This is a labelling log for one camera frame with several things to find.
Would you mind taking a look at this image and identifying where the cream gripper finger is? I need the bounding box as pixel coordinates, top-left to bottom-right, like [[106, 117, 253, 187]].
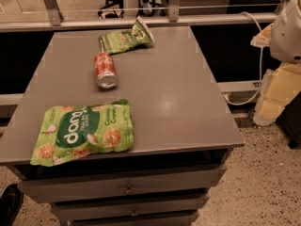
[[250, 24, 272, 48], [253, 62, 301, 126]]

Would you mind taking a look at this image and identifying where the red coke can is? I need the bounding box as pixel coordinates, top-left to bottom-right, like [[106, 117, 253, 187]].
[[94, 52, 118, 89]]

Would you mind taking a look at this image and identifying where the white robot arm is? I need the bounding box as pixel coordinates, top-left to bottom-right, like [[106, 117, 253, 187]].
[[250, 0, 301, 126]]

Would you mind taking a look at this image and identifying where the grey drawer cabinet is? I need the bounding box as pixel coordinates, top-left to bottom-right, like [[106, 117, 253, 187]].
[[0, 27, 244, 226]]

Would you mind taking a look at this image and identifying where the small green chip bag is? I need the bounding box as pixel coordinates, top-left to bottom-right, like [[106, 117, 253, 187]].
[[99, 16, 154, 55]]

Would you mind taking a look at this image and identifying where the black office chair base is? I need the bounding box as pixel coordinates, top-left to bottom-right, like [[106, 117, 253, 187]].
[[98, 0, 124, 19]]

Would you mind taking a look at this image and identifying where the large green Dang snack bag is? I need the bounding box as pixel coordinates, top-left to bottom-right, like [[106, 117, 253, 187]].
[[30, 99, 134, 167]]

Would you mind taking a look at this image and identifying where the middle drawer with knob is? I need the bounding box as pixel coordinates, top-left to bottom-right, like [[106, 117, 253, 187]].
[[51, 193, 210, 220]]

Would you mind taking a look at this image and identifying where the drawer with knob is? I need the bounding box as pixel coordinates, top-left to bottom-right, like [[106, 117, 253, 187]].
[[18, 165, 227, 203], [51, 193, 210, 220]]

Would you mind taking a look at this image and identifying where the top drawer with knob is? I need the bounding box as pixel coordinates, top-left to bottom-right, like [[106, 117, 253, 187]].
[[18, 165, 227, 203]]

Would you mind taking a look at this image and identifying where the black shoe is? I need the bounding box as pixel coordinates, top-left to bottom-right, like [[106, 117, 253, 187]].
[[0, 184, 24, 226]]

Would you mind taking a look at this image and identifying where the white cable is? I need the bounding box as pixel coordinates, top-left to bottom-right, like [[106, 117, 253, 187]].
[[223, 10, 265, 106]]

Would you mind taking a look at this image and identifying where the metal window railing frame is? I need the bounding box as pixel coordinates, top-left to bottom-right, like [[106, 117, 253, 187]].
[[0, 0, 301, 33]]

